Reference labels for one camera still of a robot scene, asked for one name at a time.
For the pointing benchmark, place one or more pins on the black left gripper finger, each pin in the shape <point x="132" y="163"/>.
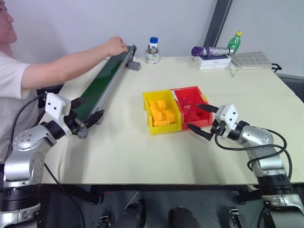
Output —
<point x="95" y="117"/>
<point x="79" y="102"/>

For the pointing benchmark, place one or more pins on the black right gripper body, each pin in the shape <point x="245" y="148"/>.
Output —
<point x="219" y="130"/>

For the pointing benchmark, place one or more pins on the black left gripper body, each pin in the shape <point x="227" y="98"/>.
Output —
<point x="72" y="120"/>

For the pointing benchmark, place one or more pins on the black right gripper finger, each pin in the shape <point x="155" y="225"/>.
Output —
<point x="200" y="131"/>
<point x="207" y="108"/>

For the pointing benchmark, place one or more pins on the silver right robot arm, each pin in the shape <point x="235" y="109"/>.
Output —
<point x="263" y="152"/>

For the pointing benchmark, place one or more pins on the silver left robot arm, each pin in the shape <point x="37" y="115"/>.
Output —
<point x="26" y="154"/>

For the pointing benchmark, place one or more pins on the person's bare right forearm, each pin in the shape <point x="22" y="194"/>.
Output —
<point x="64" y="65"/>

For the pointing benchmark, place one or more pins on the green conveyor belt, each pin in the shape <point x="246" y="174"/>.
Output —
<point x="104" y="76"/>

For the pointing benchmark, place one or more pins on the grey metal block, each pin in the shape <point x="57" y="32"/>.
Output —
<point x="134" y="65"/>

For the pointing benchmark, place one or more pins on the person's bare right hand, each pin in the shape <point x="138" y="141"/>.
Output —
<point x="115" y="46"/>

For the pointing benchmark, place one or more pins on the red plastic bin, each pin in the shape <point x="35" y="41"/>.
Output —
<point x="202" y="121"/>

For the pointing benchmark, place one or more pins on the small yellow tab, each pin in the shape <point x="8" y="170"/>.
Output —
<point x="204" y="97"/>

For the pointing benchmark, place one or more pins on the red toy block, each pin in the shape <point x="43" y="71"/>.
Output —
<point x="188" y="111"/>
<point x="184" y="103"/>

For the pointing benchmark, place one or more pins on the yellow toy block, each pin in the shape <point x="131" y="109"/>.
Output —
<point x="162" y="105"/>
<point x="158" y="120"/>
<point x="170" y="116"/>
<point x="153" y="108"/>

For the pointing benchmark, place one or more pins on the yellow plastic bin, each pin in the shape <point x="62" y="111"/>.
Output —
<point x="164" y="130"/>

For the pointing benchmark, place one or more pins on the flat white carton box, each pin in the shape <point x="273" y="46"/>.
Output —
<point x="213" y="63"/>

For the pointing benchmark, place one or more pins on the purple folded umbrella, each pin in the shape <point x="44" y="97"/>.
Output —
<point x="210" y="51"/>

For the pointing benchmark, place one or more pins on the green plastic bottle yellow cap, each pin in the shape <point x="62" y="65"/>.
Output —
<point x="235" y="42"/>

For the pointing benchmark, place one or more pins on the person in white shirt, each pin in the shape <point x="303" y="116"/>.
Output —
<point x="10" y="78"/>

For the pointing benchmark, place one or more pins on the white tape roll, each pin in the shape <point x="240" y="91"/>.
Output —
<point x="152" y="59"/>

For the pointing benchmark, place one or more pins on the clear bottle blue cap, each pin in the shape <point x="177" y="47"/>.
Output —
<point x="154" y="44"/>

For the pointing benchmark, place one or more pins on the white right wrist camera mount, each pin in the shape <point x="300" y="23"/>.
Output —
<point x="228" y="116"/>

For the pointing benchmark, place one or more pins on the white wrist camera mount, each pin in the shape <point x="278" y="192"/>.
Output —
<point x="56" y="105"/>
<point x="228" y="116"/>

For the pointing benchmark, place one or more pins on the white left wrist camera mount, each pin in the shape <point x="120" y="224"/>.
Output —
<point x="56" y="105"/>

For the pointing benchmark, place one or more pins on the black table frame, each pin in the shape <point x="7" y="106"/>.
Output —
<point x="147" y="187"/>

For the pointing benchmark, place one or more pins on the dark grey wall column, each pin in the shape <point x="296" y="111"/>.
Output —
<point x="217" y="21"/>

